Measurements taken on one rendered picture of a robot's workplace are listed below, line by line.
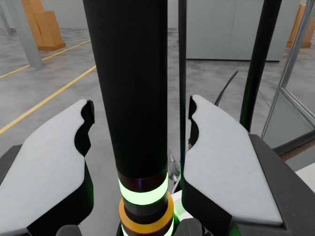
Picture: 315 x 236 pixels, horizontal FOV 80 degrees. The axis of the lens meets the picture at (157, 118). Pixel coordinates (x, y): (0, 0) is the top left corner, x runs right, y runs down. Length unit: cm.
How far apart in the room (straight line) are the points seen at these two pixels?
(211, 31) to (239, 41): 77
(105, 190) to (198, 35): 460
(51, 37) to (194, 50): 512
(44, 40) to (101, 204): 721
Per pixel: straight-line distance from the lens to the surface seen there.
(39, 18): 830
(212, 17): 555
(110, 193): 198
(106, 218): 186
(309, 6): 150
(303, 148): 31
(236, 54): 579
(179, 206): 19
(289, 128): 147
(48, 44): 840
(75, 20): 1435
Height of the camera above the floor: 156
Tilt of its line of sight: 33 degrees down
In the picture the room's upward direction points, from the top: 2 degrees counter-clockwise
